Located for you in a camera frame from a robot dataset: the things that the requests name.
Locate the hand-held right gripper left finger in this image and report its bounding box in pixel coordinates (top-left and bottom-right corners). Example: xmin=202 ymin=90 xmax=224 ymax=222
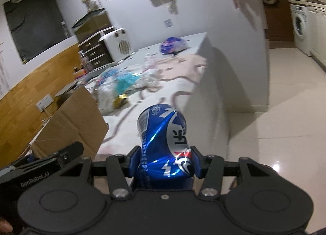
xmin=59 ymin=145 xmax=141 ymax=200

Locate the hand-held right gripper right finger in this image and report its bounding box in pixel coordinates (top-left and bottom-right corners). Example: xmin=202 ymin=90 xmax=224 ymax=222
xmin=190 ymin=145 xmax=275 ymax=198

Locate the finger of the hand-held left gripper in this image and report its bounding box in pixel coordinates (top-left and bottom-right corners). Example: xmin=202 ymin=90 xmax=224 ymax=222
xmin=11 ymin=142 xmax=84 ymax=168

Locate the crushed blue drink can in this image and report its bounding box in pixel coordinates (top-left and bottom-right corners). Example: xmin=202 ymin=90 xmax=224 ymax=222
xmin=137 ymin=104 xmax=197 ymax=190

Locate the white plastic bag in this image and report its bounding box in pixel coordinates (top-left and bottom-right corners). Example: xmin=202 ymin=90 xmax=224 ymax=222
xmin=97 ymin=77 xmax=121 ymax=114

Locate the blue plastic snack packet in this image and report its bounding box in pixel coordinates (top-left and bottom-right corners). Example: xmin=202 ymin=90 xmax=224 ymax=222
xmin=114 ymin=71 xmax=141 ymax=93

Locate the person's left hand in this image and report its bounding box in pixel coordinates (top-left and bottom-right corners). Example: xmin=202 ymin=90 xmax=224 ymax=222
xmin=0 ymin=218 xmax=14 ymax=235

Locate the brown cardboard box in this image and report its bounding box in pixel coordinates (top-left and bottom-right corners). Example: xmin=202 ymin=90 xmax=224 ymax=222
xmin=30 ymin=85 xmax=110 ymax=162

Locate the gold foil wrapper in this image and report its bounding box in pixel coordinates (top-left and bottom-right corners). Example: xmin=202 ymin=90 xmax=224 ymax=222
xmin=113 ymin=94 xmax=129 ymax=109

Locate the dark drawer cabinet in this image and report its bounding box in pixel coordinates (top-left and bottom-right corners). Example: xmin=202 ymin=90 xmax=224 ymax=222
xmin=78 ymin=34 xmax=114 ymax=70

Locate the purple blue plastic bag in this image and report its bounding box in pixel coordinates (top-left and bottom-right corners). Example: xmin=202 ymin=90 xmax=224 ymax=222
xmin=159 ymin=37 xmax=189 ymax=55

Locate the white space heater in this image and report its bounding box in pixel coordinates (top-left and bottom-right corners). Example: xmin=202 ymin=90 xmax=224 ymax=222
xmin=98 ymin=28 xmax=133 ymax=61

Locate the dried flower bunch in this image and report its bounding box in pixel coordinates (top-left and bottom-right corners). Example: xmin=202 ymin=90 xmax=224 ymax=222
xmin=81 ymin=0 xmax=99 ymax=11

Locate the white washing machine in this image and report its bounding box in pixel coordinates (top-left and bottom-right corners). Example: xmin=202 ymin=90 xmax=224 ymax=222
xmin=290 ymin=4 xmax=313 ymax=56

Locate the white kitchen cabinet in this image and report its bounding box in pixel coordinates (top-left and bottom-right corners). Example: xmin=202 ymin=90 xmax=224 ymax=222
xmin=309 ymin=7 xmax=326 ymax=65

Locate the wall socket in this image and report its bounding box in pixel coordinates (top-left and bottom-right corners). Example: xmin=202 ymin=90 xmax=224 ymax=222
xmin=36 ymin=94 xmax=54 ymax=112

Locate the black wall panel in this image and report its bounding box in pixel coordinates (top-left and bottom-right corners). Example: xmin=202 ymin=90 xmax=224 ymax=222
xmin=3 ymin=0 xmax=73 ymax=65

